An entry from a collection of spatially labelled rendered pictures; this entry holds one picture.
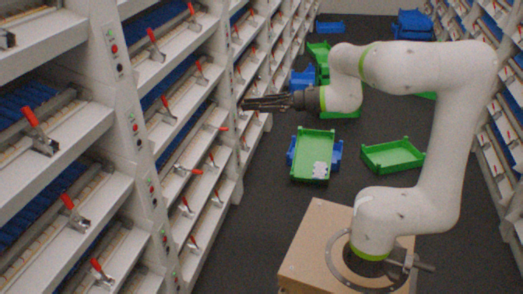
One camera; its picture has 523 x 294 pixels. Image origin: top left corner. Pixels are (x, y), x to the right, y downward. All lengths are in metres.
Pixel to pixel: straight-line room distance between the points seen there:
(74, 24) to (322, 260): 0.90
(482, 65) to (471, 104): 0.09
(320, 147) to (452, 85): 1.29
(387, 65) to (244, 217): 1.20
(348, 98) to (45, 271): 0.96
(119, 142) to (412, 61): 0.68
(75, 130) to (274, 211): 1.25
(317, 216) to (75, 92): 0.85
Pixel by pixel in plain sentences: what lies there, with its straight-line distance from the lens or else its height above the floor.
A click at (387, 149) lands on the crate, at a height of 0.01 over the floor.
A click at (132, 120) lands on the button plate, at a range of 0.94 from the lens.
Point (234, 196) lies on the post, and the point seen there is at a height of 0.05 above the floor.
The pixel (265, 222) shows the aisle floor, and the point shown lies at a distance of 1.82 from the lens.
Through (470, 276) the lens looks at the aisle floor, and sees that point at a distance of 1.80.
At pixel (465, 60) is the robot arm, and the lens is 0.93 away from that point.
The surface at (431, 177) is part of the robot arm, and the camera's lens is 1.06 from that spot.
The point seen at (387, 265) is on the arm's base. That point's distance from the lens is 1.17.
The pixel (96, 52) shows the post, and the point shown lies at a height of 1.06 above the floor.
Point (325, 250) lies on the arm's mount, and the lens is 1.22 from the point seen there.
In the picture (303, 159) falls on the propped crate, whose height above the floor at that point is 0.07.
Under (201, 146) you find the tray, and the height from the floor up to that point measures 0.55.
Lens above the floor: 1.31
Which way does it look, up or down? 34 degrees down
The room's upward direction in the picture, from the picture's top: 2 degrees counter-clockwise
